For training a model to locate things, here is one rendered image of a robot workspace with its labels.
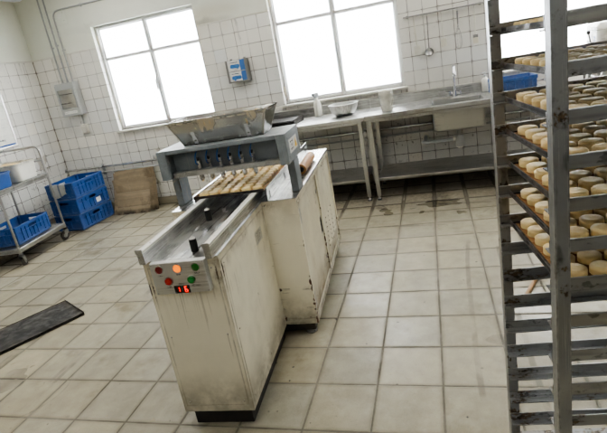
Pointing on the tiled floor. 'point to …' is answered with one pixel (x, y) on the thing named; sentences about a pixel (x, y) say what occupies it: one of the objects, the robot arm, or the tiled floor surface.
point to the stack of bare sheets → (37, 325)
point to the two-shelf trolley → (20, 213)
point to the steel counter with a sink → (449, 111)
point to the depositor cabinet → (300, 240)
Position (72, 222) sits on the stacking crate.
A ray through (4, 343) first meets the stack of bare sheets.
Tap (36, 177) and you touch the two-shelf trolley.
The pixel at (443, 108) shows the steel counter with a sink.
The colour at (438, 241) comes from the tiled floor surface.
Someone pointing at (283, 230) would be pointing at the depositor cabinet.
